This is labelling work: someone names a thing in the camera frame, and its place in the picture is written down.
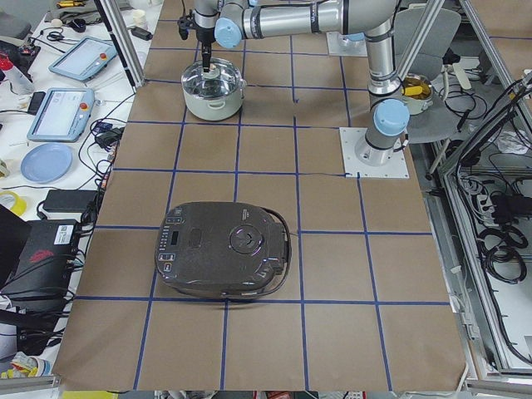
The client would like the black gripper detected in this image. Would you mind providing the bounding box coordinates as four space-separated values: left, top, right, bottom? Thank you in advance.
177 11 215 73

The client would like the glass pot lid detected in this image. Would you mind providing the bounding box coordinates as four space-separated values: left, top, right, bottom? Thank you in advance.
181 57 246 100

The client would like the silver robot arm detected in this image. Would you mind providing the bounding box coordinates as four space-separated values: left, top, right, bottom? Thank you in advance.
178 1 410 166

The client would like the pale green cooking pot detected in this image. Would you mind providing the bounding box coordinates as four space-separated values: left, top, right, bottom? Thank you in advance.
182 77 247 121

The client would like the metal pot with yellow items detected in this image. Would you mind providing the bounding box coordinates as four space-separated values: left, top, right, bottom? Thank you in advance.
402 74 434 116

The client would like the blue teach pendant upper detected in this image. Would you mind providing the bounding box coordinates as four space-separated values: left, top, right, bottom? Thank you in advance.
48 37 117 81

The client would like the blue teach pendant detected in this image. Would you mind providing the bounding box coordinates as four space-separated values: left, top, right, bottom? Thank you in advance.
27 87 95 142
48 37 117 81

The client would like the blue teach pendant lower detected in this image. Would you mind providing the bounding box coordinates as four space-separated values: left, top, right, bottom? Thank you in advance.
27 87 95 142

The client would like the light blue plate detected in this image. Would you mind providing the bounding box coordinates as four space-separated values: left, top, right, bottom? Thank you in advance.
20 143 72 184

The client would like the dark grey rice cooker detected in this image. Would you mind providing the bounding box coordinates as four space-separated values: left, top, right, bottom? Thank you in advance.
155 201 292 299

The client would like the black power brick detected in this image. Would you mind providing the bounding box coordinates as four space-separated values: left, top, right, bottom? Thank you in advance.
42 190 96 213

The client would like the yellow tape roll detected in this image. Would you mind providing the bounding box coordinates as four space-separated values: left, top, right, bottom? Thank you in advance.
0 190 27 216

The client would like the grey office chair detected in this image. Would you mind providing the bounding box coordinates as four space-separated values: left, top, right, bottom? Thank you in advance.
394 7 461 144

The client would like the black computer box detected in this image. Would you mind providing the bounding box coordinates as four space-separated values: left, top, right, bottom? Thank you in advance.
1 219 80 312

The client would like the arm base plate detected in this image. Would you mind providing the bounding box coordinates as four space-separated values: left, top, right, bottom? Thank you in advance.
339 127 410 179
327 32 367 57

